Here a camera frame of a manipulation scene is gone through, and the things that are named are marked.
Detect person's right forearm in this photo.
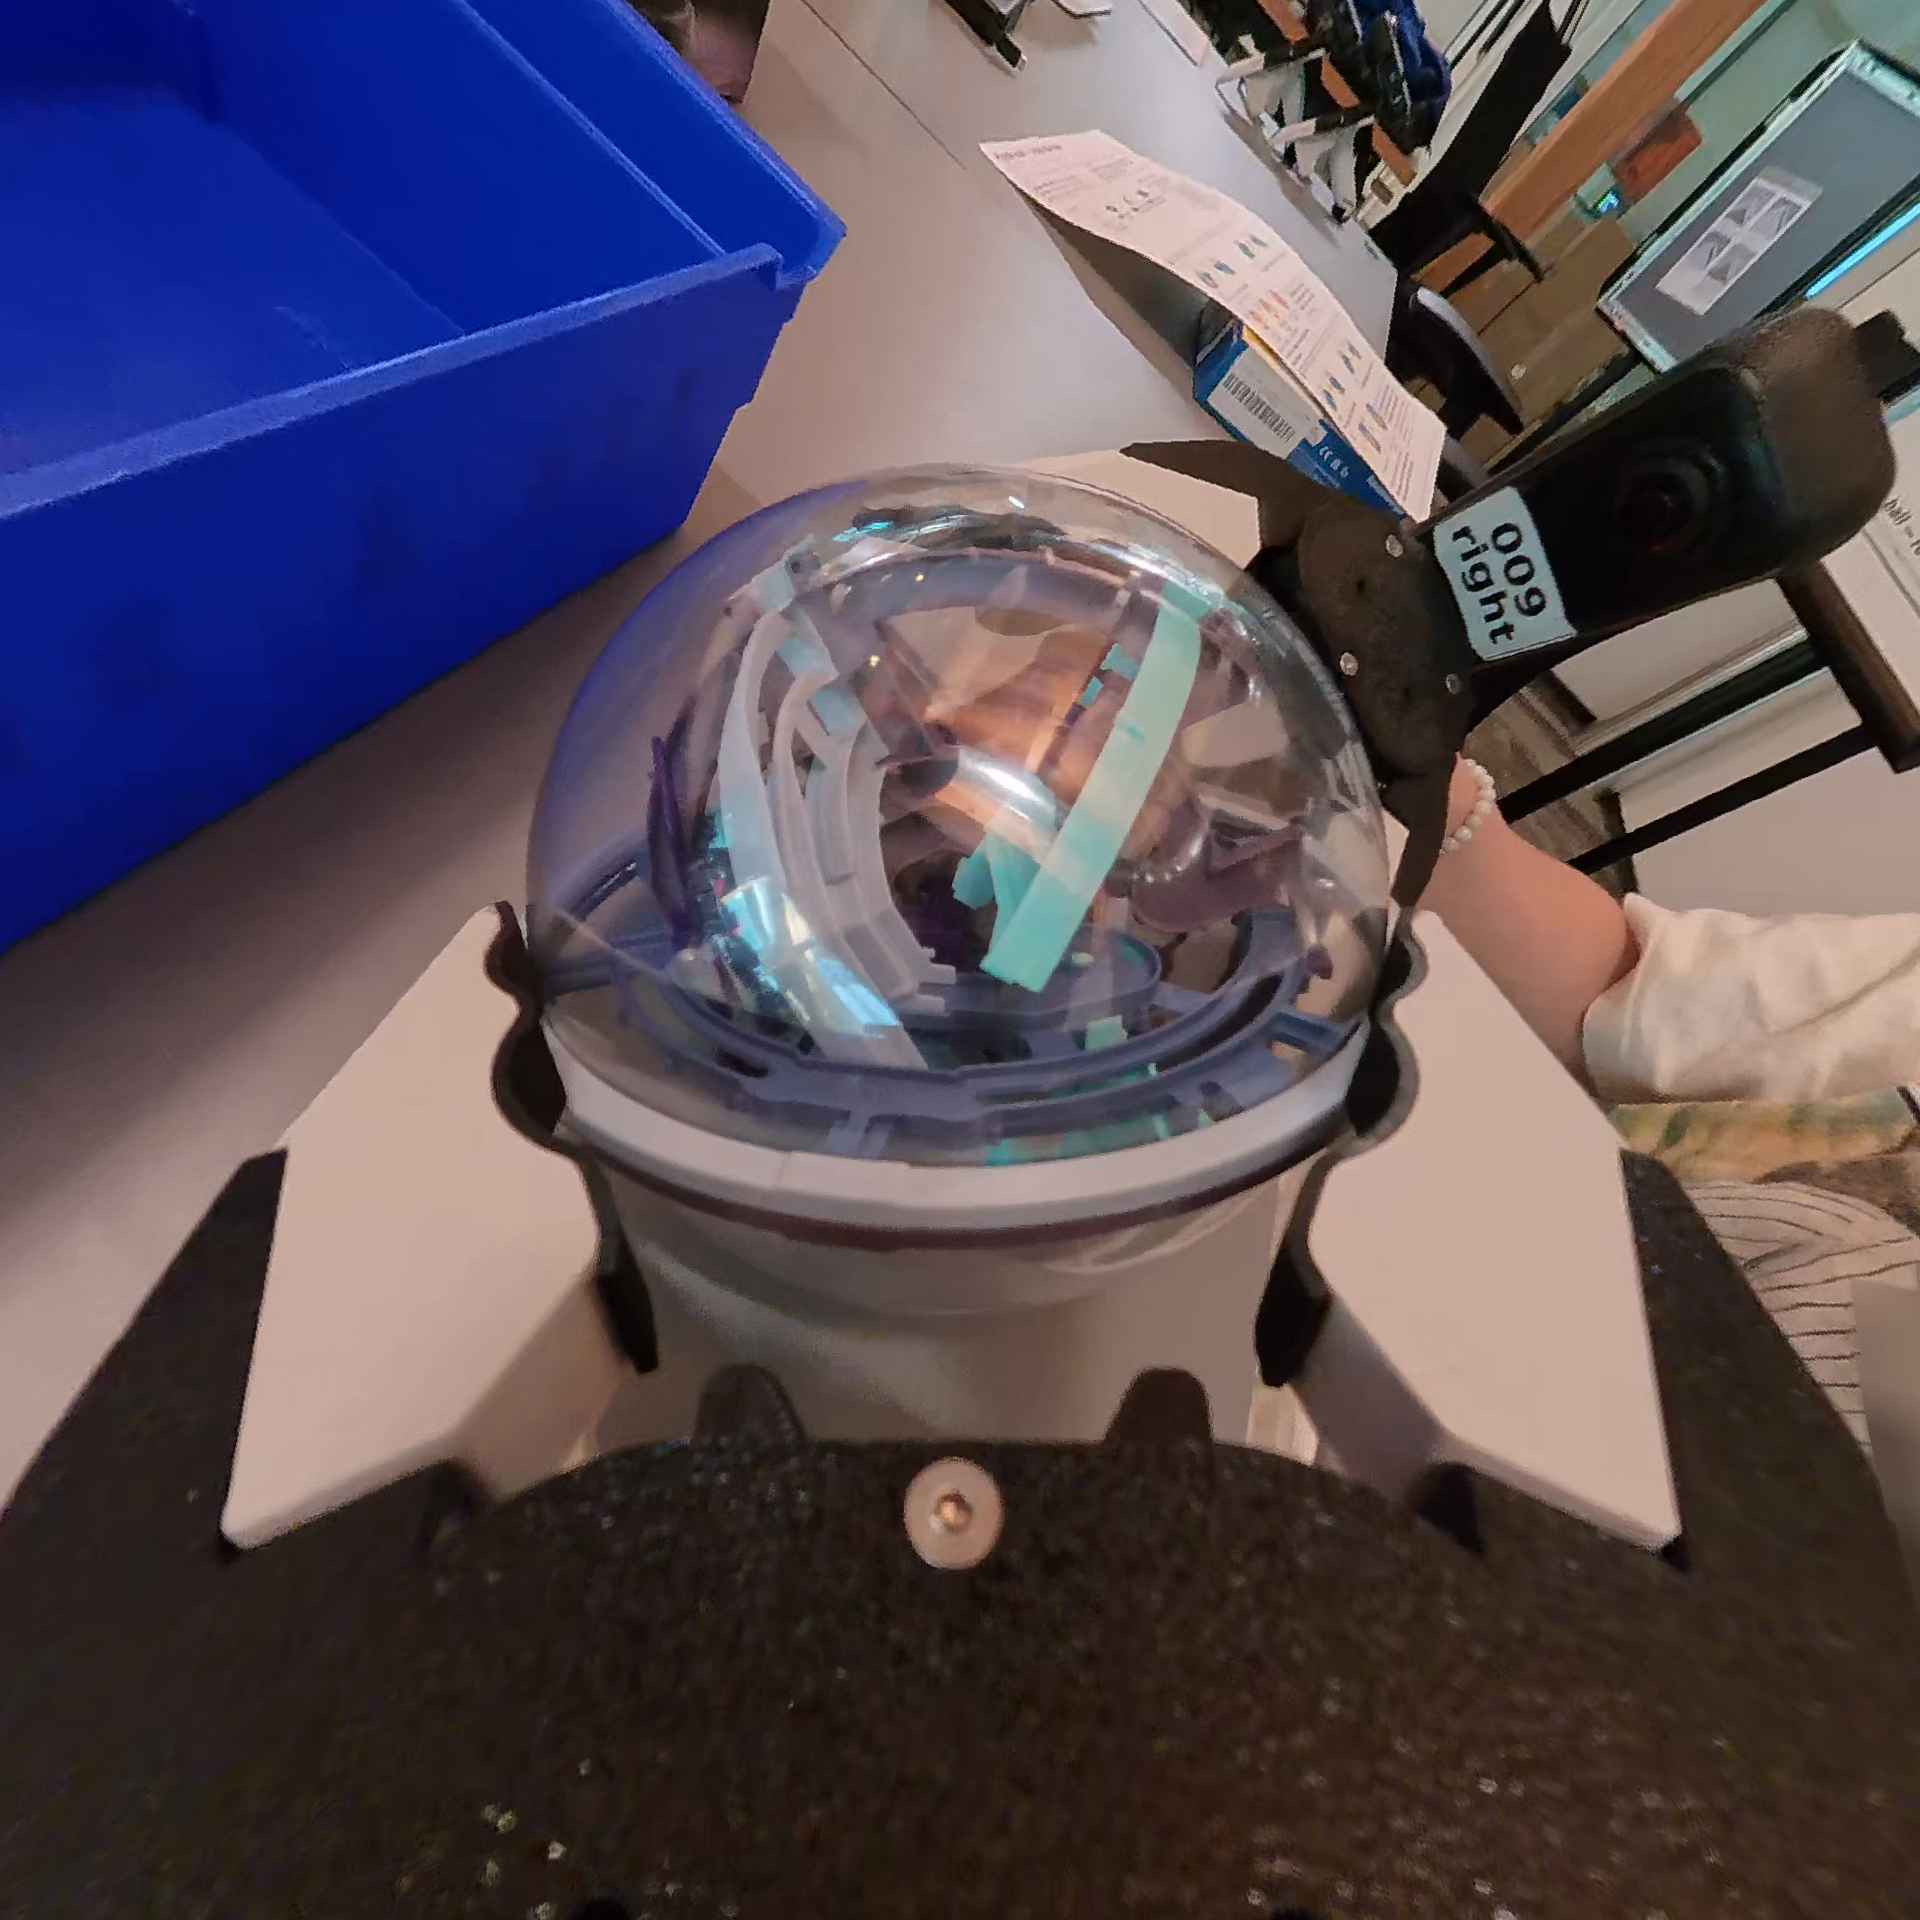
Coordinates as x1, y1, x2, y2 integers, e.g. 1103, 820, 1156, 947
1417, 760, 1636, 1036

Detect blue labelled cardboard box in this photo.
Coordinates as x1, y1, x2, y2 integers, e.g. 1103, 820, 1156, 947
1192, 319, 1397, 498

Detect blue bag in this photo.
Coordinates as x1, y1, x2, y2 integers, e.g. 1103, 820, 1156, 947
1337, 0, 1450, 112

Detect blue plastic bin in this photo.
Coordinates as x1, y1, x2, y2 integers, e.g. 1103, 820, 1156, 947
0, 0, 846, 956

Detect folded printed leaflet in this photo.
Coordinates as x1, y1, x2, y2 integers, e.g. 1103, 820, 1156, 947
978, 130, 1450, 517

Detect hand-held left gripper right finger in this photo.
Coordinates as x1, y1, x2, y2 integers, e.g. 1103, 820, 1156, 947
1252, 905, 1681, 1553

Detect black office chair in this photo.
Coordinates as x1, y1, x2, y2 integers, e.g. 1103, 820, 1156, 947
1386, 284, 1529, 439
1360, 0, 1577, 280

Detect small grey framed sign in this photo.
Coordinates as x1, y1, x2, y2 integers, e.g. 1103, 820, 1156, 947
1597, 41, 1920, 367

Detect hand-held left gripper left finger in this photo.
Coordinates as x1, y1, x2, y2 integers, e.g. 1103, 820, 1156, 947
221, 901, 664, 1552

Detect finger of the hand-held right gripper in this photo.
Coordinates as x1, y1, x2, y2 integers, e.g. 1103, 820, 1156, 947
1020, 448, 1273, 557

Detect clear plastic maze ball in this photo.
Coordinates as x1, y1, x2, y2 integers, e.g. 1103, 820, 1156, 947
522, 458, 1394, 1318

